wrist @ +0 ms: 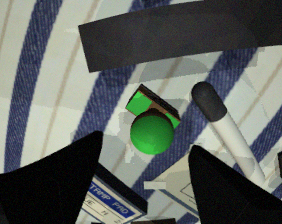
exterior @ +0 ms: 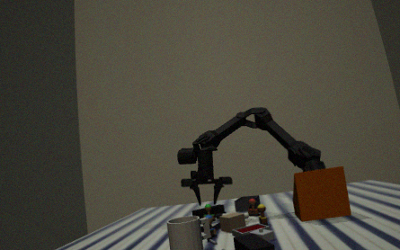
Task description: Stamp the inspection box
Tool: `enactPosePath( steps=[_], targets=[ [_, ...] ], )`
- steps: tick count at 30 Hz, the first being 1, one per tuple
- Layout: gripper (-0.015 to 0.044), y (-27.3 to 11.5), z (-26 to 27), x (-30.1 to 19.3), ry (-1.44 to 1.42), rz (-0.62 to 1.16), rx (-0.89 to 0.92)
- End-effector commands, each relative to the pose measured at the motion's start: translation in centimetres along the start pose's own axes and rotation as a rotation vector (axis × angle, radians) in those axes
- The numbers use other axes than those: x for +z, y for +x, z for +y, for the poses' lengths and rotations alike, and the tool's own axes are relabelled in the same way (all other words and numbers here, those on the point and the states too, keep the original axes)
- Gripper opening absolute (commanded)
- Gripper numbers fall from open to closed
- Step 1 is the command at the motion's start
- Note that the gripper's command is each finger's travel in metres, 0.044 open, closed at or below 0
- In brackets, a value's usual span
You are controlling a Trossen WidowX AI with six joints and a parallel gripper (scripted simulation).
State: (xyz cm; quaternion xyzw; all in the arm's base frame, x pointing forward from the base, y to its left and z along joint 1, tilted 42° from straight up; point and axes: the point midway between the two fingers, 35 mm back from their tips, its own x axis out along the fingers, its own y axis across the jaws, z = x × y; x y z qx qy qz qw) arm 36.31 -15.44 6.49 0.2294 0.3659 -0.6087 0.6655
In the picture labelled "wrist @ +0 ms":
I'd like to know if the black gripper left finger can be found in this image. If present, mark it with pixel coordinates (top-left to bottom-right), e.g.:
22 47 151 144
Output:
0 131 104 224

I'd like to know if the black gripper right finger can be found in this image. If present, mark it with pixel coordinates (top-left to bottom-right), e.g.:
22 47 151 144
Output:
188 145 282 224

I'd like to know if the green rubber stamp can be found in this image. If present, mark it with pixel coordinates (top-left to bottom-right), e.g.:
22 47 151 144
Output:
125 83 181 155

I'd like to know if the tan box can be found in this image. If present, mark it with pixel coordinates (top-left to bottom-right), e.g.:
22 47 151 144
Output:
130 218 177 224

